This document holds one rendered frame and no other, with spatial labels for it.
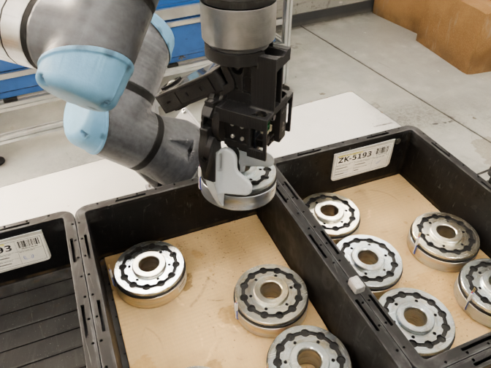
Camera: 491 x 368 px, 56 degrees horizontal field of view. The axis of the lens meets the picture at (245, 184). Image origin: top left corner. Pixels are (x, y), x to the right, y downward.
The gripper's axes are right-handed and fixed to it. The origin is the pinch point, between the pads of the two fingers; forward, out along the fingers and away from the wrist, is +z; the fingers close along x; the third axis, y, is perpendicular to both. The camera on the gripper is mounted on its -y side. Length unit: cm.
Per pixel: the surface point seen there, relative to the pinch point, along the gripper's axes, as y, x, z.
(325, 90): -51, 213, 98
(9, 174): -157, 63, 99
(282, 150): -12, 49, 29
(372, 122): 5, 73, 29
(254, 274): 5.3, -1.6, 13.4
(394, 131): 15.6, 33.4, 6.1
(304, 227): 10.2, 3.7, 6.3
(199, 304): -0.2, -8.0, 16.4
